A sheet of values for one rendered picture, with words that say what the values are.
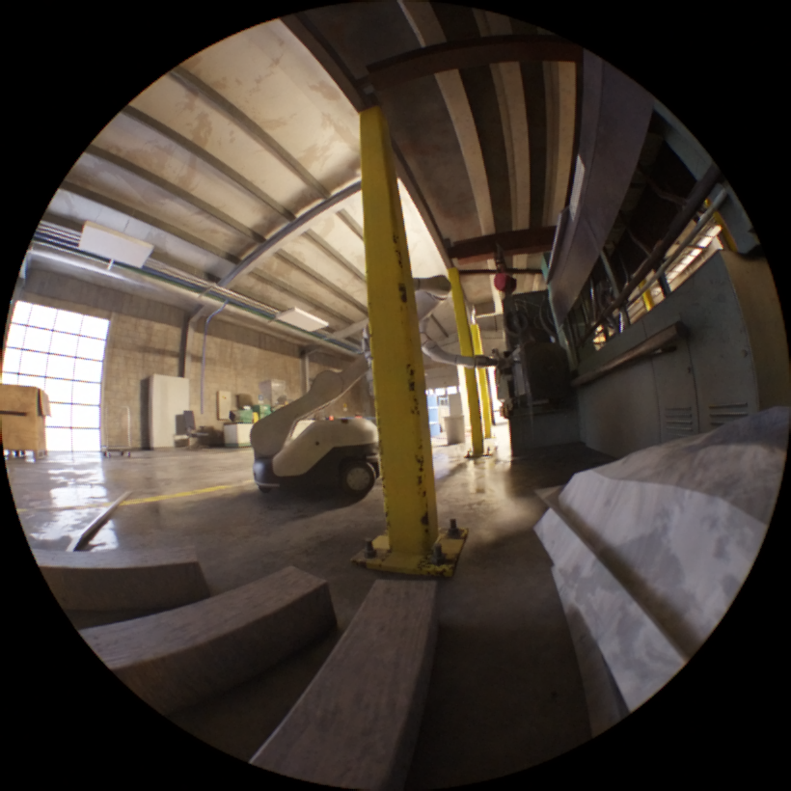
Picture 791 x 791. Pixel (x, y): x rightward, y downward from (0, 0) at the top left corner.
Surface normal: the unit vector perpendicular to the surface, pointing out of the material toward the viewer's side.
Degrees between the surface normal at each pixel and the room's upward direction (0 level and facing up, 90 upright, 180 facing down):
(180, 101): 171
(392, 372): 90
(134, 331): 90
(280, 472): 90
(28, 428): 90
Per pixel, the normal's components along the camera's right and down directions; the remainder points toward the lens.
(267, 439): 0.25, -0.13
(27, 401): 0.83, -0.37
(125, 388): 0.92, -0.13
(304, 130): 0.23, 0.96
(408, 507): -0.38, -0.07
